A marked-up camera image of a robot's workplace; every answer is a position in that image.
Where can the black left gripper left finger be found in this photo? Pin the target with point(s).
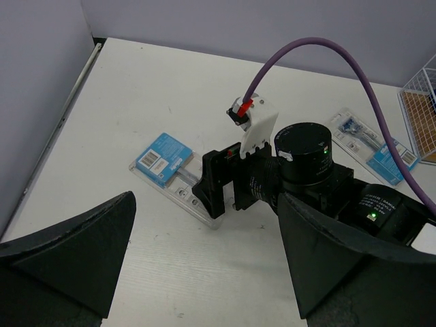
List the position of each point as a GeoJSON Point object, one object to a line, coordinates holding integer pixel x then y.
{"type": "Point", "coordinates": [66, 274]}

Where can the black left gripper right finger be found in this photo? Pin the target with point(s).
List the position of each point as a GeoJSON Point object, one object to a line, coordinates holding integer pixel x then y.
{"type": "Point", "coordinates": [344, 277]}

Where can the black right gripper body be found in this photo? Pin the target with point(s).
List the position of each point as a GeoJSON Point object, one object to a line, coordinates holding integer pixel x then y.
{"type": "Point", "coordinates": [253, 178]}

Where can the clear blister razor pack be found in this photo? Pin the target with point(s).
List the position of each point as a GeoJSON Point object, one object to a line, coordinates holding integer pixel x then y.
{"type": "Point", "coordinates": [365, 145]}
{"type": "Point", "coordinates": [172, 168]}

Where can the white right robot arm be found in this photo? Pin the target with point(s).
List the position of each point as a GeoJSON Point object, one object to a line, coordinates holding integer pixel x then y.
{"type": "Point", "coordinates": [299, 162]}

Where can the clear blister razor pack top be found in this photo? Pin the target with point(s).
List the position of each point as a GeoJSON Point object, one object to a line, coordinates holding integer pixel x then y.
{"type": "Point", "coordinates": [365, 145]}

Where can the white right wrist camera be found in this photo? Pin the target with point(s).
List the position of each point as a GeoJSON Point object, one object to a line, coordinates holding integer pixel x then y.
{"type": "Point", "coordinates": [257, 118]}

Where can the white wire wooden shelf rack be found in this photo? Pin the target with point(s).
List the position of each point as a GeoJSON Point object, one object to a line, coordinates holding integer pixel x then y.
{"type": "Point", "coordinates": [417, 101]}

